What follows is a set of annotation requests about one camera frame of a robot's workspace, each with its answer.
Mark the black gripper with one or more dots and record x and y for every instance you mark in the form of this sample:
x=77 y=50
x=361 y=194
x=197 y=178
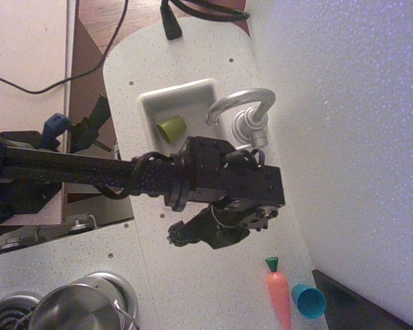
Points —
x=221 y=227

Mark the silver toy faucet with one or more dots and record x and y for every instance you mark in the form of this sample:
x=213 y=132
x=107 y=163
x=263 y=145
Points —
x=249 y=126

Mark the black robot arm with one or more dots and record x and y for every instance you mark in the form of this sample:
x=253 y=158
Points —
x=240 y=192

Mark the orange toy carrot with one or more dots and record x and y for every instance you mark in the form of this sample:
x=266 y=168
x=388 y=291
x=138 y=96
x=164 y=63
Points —
x=279 y=293

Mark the green plastic cup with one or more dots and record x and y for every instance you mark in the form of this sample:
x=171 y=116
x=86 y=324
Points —
x=172 y=129

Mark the teal plastic cup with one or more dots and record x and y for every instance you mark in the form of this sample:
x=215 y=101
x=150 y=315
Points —
x=310 y=301

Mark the white toy sink basin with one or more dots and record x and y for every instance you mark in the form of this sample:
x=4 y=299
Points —
x=190 y=101

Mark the stainless steel pot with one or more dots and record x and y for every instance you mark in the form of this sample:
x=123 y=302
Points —
x=100 y=300

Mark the silver stove knob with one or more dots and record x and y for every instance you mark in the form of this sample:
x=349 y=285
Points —
x=11 y=244
x=84 y=224

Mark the black plug connector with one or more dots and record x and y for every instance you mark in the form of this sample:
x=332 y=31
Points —
x=170 y=24

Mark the blue clamp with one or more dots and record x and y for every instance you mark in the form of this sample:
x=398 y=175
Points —
x=55 y=126

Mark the grey stove burner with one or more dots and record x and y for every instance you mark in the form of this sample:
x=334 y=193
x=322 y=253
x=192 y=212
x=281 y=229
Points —
x=16 y=308

